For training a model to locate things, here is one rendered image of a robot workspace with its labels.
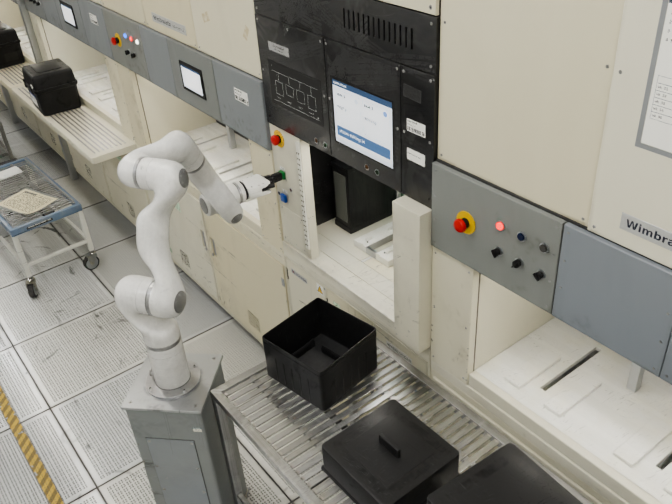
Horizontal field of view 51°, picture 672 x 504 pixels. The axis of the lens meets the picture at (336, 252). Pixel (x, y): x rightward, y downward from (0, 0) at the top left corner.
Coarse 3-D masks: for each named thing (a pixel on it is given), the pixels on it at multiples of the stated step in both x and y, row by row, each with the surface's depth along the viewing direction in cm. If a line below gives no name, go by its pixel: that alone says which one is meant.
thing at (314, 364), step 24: (312, 312) 251; (336, 312) 246; (264, 336) 235; (288, 336) 245; (312, 336) 256; (336, 336) 253; (360, 336) 243; (288, 360) 229; (312, 360) 247; (336, 360) 223; (360, 360) 234; (288, 384) 236; (312, 384) 225; (336, 384) 228
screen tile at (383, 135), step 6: (366, 102) 210; (366, 108) 211; (372, 108) 209; (378, 108) 206; (366, 114) 212; (372, 114) 210; (378, 114) 207; (378, 120) 209; (384, 120) 206; (366, 126) 215; (372, 126) 212; (384, 126) 207; (366, 132) 216; (372, 132) 213; (378, 132) 211; (384, 132) 208; (378, 138) 212; (384, 138) 210
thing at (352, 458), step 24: (384, 408) 214; (360, 432) 207; (384, 432) 206; (408, 432) 206; (432, 432) 205; (336, 456) 200; (360, 456) 200; (384, 456) 199; (408, 456) 199; (432, 456) 198; (456, 456) 198; (336, 480) 204; (360, 480) 193; (384, 480) 192; (408, 480) 192; (432, 480) 195
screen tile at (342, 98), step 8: (336, 96) 221; (344, 96) 218; (352, 96) 214; (336, 104) 223; (344, 104) 219; (352, 104) 216; (336, 112) 225; (344, 112) 221; (344, 120) 223; (352, 120) 219; (360, 120) 216; (360, 128) 218
